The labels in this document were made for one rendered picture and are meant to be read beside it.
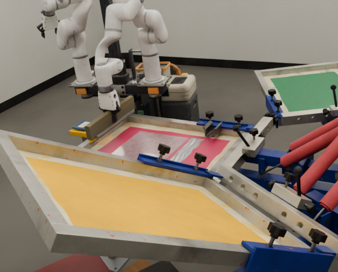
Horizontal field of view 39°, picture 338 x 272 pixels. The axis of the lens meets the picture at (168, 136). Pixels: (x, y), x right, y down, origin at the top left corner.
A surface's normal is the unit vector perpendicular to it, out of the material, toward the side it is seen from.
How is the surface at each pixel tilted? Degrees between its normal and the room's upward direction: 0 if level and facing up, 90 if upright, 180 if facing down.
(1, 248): 0
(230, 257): 90
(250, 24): 90
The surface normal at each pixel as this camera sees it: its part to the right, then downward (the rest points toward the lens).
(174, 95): -0.29, 0.45
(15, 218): -0.12, -0.89
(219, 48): -0.50, 0.44
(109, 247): 0.49, 0.33
